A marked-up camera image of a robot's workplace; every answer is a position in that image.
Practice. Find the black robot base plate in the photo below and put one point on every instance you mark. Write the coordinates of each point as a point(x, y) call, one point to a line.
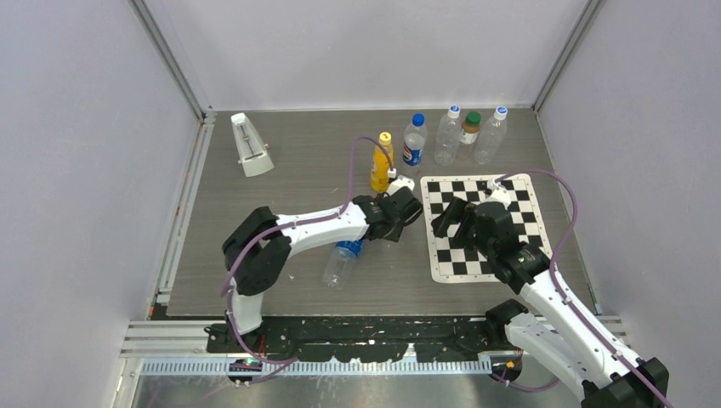
point(365, 345)

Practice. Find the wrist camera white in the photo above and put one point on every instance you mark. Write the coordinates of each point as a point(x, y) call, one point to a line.
point(497, 193)
point(398, 181)

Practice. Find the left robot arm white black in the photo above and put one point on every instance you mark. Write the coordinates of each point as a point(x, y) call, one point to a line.
point(257, 250)

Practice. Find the left standing clear bottle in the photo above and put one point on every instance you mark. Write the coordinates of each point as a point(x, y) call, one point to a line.
point(447, 137)

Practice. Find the right standing clear bottle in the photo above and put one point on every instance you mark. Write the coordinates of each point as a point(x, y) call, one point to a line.
point(491, 136)

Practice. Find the green cap brown bottle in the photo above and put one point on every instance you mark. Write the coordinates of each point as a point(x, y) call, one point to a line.
point(470, 128)

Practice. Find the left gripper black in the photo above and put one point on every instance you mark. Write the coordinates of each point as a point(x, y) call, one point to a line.
point(394, 235)

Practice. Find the clear bottle pepsi label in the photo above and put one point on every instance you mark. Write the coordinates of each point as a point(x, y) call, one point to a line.
point(414, 141)

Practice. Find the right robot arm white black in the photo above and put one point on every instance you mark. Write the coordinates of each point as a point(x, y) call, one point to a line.
point(551, 323)

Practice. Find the yellow juice bottle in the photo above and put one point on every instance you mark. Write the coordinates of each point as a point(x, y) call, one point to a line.
point(383, 158)

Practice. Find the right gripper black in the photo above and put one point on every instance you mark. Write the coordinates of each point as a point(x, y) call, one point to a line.
point(455, 212)

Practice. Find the yellow bottle cap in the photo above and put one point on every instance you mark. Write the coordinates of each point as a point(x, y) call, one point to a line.
point(385, 138)

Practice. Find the checkerboard calibration mat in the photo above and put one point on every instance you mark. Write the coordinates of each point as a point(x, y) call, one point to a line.
point(452, 264)

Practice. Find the clear bottle blue label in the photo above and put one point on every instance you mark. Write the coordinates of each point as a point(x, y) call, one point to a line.
point(341, 263)

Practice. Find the standing clear bottle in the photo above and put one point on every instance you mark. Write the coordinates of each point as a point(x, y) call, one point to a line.
point(491, 136)
point(447, 137)

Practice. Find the blue bottle cap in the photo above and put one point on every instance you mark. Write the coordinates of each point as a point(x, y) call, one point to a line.
point(418, 120)

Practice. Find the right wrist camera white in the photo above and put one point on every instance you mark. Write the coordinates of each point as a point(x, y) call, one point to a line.
point(497, 193)

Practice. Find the white metronome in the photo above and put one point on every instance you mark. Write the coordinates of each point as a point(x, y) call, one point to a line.
point(253, 152)

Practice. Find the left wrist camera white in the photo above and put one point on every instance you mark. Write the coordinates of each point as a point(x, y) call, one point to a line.
point(398, 181)

